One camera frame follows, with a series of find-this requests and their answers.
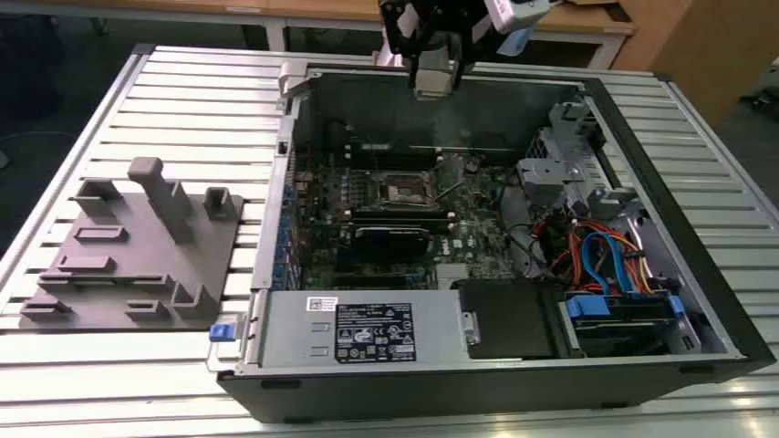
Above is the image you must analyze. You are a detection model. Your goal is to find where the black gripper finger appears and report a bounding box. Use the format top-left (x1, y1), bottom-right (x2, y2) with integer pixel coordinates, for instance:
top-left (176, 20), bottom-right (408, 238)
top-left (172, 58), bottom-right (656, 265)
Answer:
top-left (447, 8), bottom-right (492, 89)
top-left (378, 0), bottom-right (427, 89)

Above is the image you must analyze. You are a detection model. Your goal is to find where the silver CPU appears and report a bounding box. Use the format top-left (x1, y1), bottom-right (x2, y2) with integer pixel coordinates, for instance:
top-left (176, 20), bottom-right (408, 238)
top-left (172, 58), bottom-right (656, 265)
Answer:
top-left (411, 45), bottom-right (459, 100)

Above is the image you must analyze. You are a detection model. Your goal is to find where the CPU socket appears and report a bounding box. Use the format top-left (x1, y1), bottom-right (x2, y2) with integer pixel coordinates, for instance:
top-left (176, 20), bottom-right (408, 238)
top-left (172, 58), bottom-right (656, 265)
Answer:
top-left (375, 169), bottom-right (444, 214)

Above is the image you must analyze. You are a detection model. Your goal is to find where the pale blue teach pendant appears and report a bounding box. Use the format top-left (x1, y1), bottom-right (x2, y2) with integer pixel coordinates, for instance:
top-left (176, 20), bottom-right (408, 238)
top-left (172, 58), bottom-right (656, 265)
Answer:
top-left (496, 26), bottom-right (530, 57)

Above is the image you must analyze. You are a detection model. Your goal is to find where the metal disk bay cage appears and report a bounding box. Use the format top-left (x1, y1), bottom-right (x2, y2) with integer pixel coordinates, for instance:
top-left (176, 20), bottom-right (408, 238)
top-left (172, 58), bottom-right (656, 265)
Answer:
top-left (516, 100), bottom-right (647, 220)

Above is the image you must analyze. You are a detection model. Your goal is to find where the wooden cabinet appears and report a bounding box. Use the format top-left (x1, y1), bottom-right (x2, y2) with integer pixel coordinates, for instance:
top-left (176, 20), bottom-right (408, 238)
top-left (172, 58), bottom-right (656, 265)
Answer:
top-left (612, 0), bottom-right (779, 127)

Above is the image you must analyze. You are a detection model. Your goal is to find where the green motherboard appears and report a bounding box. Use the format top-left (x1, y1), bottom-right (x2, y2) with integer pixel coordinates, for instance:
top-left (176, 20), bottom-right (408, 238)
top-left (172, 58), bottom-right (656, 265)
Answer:
top-left (290, 144), bottom-right (532, 293)

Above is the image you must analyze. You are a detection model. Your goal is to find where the black graphics card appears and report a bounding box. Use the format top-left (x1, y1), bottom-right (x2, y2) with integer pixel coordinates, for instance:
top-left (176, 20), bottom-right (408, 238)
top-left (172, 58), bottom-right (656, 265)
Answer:
top-left (352, 224), bottom-right (432, 259)

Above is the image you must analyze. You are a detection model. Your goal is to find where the silver chipset heatsink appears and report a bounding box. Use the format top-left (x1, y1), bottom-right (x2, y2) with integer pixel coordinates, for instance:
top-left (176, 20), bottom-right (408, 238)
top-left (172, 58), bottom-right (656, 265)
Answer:
top-left (435, 263), bottom-right (483, 288)

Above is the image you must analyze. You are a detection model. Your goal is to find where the black office chair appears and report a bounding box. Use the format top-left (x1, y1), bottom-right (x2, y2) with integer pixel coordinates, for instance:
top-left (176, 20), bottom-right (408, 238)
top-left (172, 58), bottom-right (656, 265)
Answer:
top-left (0, 13), bottom-right (68, 120)

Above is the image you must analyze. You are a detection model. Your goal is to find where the blue disk carrier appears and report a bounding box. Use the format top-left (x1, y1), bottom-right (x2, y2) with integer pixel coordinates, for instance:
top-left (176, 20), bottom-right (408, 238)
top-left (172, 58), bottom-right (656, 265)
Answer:
top-left (563, 294), bottom-right (684, 330)

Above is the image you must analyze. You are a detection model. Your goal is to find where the black plastic shroud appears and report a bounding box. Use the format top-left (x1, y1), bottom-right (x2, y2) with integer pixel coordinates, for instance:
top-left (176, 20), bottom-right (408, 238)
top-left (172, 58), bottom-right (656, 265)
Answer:
top-left (452, 278), bottom-right (584, 361)

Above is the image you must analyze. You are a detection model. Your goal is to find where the grey parts rack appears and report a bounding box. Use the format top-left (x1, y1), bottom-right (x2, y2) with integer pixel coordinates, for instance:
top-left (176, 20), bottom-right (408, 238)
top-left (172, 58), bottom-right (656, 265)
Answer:
top-left (17, 156), bottom-right (246, 330)

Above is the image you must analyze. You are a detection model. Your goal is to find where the silver power supply unit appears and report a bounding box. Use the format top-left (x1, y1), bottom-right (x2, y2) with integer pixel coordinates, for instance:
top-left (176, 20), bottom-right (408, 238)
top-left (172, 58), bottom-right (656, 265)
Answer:
top-left (258, 289), bottom-right (468, 369)

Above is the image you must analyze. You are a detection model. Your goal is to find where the black PC case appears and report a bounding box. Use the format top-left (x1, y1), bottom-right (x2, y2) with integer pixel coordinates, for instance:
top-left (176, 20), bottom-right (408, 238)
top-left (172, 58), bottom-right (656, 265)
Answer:
top-left (206, 61), bottom-right (778, 425)

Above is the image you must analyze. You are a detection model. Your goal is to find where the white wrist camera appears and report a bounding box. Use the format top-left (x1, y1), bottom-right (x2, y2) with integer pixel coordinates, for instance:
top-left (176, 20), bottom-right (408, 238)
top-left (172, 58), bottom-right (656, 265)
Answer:
top-left (483, 0), bottom-right (554, 34)

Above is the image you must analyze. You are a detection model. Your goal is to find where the wooden desk white frame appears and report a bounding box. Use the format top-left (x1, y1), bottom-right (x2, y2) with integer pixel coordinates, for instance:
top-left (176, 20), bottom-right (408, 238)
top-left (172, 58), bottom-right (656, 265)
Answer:
top-left (0, 0), bottom-right (287, 51)
top-left (240, 0), bottom-right (639, 69)

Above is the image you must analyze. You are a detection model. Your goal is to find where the grey case handle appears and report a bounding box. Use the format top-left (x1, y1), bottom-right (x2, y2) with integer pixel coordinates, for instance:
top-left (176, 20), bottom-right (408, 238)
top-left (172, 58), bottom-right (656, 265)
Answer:
top-left (276, 61), bottom-right (314, 113)

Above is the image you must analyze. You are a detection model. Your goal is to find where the silver cage bracket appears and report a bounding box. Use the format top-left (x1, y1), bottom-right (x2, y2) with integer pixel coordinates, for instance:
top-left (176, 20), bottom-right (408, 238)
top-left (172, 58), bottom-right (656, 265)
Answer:
top-left (516, 157), bottom-right (579, 198)

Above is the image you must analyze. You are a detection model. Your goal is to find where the black wire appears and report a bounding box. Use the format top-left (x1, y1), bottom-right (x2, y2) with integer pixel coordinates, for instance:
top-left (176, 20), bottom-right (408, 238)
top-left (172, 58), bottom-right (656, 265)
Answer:
top-left (495, 175), bottom-right (552, 282)

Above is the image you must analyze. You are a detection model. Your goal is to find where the blue wire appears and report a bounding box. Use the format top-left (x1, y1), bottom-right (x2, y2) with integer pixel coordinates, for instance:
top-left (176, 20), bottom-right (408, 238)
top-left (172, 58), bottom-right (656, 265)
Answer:
top-left (579, 231), bottom-right (635, 298)

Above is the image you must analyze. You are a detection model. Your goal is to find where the orange red wire bundle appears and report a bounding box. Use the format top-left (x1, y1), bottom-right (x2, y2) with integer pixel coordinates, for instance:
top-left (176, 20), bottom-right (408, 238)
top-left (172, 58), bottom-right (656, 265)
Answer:
top-left (528, 216), bottom-right (666, 300)

